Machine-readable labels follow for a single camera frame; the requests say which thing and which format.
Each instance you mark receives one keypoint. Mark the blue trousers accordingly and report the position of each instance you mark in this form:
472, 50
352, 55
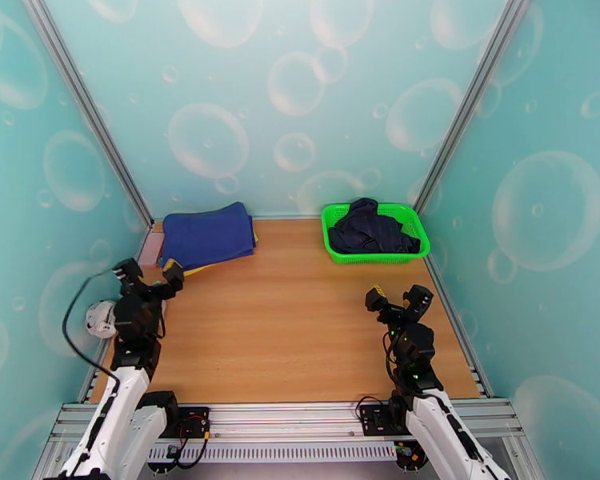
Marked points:
205, 233

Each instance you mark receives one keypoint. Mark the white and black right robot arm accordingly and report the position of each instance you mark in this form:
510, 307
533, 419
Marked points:
445, 433

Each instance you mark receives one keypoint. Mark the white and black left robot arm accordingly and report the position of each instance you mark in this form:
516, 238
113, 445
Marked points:
125, 408

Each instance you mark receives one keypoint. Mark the folded yellow trousers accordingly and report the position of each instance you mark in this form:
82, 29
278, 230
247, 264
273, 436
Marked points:
192, 271

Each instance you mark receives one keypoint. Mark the dark navy trousers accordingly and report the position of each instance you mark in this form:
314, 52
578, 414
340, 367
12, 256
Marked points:
370, 233

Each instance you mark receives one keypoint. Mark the pink case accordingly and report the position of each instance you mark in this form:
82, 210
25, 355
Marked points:
151, 249

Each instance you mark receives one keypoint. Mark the white plush toy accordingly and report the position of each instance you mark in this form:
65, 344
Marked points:
101, 318

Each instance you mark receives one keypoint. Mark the green plastic basket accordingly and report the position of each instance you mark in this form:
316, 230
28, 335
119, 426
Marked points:
415, 228

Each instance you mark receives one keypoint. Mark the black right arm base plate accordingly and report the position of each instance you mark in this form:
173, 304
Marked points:
375, 418

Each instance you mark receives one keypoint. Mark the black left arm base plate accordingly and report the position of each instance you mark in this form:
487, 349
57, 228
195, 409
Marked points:
195, 421

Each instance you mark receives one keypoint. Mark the aluminium corner post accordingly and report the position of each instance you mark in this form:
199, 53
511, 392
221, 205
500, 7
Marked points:
475, 93
85, 103

